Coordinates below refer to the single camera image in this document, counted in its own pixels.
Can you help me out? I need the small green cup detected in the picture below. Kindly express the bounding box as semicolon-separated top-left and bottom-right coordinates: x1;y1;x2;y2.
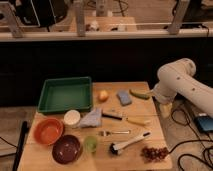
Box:
84;136;98;153

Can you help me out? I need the yellow red apple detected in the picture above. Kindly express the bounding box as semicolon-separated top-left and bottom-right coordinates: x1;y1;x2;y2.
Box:
98;90;109;102

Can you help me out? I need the grey blue cloth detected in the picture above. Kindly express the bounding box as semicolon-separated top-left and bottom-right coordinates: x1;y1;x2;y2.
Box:
78;108;102;128

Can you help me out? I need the dark maroon bowl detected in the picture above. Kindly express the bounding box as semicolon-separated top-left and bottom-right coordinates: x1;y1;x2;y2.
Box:
52;135;81;164

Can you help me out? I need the black box top left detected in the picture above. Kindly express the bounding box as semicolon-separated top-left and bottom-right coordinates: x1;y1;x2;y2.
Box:
16;0;68;27

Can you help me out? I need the silver fork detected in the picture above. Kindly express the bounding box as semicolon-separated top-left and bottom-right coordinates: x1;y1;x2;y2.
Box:
99;130;131;137

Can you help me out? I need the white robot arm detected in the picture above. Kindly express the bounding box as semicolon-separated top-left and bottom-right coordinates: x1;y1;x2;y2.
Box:
152;58;213;118

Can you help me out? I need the orange red bowl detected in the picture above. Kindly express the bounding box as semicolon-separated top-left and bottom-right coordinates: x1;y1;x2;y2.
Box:
33;118;64;145

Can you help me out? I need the blue sponge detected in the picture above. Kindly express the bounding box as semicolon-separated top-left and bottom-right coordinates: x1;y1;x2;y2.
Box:
117;91;132;106

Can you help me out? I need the white horizontal rail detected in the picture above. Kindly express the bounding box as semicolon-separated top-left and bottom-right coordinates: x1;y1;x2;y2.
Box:
0;28;213;42

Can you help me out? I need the blue black box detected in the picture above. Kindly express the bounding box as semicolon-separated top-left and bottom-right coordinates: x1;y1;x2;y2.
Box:
195;116;213;133

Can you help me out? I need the brown dried bunch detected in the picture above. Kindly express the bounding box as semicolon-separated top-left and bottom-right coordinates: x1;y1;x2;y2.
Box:
141;147;169;162

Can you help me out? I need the yellow handled knife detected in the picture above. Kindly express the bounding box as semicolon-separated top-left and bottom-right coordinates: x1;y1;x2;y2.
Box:
102;113;151;126

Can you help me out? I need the green plastic tray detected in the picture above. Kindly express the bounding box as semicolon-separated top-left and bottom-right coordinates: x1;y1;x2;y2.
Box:
38;77;93;114

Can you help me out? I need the white round lid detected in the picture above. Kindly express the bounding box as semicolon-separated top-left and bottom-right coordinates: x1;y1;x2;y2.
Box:
64;110;81;126

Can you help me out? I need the black cable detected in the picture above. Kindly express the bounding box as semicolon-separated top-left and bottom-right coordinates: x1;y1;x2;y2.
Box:
168;103;213;171

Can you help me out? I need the white black dish brush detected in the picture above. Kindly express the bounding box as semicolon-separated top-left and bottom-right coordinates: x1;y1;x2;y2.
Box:
109;132;150;155

